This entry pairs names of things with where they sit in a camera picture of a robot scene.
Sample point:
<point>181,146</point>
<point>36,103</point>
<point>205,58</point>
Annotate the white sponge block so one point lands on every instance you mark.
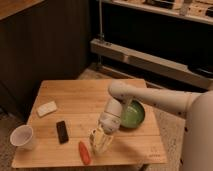
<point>46,108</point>

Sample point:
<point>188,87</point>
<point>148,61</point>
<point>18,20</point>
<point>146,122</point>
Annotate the green bowl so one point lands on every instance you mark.
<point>133,116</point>

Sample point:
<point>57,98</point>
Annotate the metal shelf frame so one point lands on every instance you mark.
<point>152,63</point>

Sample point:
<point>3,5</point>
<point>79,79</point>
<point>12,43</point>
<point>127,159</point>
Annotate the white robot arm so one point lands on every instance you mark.
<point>195,108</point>

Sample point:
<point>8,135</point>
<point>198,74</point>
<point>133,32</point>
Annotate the white paper cup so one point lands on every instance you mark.
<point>23,137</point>

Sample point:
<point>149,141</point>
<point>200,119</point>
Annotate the clear bottle with white cap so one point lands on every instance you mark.
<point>98,140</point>

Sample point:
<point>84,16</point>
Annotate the orange carrot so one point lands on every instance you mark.
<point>84,154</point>

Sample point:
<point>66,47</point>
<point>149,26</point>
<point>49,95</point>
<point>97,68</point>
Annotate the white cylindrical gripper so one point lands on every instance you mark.
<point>109,120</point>

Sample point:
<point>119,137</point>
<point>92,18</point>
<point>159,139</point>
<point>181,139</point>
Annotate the black rectangular phone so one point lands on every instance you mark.
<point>62,132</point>

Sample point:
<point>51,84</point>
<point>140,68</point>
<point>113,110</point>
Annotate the wooden table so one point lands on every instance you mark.
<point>79,104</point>

